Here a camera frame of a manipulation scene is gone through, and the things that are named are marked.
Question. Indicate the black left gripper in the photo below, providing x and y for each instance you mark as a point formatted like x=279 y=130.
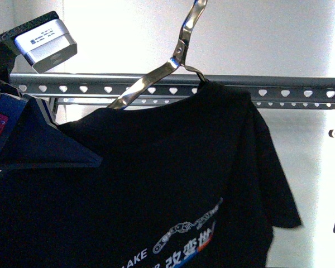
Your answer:
x=29 y=137

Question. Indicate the black printed t-shirt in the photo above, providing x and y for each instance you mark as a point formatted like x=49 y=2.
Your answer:
x=196 y=183

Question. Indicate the shiny metal clothes hanger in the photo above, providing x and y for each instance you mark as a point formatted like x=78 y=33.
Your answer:
x=177 y=60

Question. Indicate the grey metal clothes rack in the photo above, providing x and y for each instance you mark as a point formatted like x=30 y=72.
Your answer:
x=72 y=96

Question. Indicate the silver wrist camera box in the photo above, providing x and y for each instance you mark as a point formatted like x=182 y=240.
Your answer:
x=47 y=45

